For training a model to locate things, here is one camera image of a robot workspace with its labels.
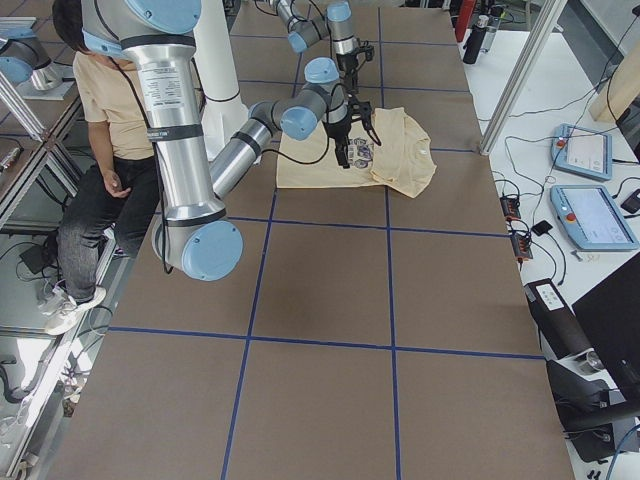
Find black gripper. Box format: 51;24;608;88
324;119;351;168
336;53;359;90

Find beige long-sleeve printed shirt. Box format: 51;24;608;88
276;107;436;198

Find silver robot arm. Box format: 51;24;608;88
266;0;374;94
82;1;352;281

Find black water bottle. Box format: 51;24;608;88
462;15;489;65

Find red bottle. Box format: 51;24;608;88
454;0;476;43

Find clear water bottle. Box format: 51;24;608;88
481;5;504;53

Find orange black usb hub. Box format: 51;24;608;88
500;196;521;221

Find seated person in beige shirt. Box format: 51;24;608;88
45;1;159;335

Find blue teach pendant far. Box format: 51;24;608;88
551;123;613;181

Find blue teach pendant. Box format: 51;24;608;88
551;123;613;181
550;185;639;252

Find blue teach pendant near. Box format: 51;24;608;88
550;185;639;252

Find black box device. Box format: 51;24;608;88
524;279;592;359

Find black computer monitor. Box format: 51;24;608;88
573;255;639;399

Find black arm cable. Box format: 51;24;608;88
259;84;351;166

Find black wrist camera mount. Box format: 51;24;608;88
354;41;375;63
348;96;382;146

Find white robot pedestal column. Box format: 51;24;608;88
194;0;248;160

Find aluminium frame post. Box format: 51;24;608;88
479;0;568;156

